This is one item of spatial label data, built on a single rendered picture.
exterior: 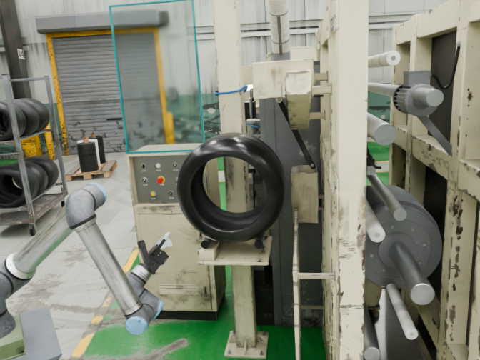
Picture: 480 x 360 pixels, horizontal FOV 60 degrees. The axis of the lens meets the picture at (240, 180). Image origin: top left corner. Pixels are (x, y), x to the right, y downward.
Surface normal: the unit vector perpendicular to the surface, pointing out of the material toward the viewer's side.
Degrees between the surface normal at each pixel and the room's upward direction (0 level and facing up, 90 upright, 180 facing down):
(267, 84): 90
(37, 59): 90
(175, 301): 90
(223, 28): 90
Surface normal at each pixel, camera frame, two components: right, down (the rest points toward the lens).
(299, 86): -0.15, -0.07
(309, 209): -0.14, 0.25
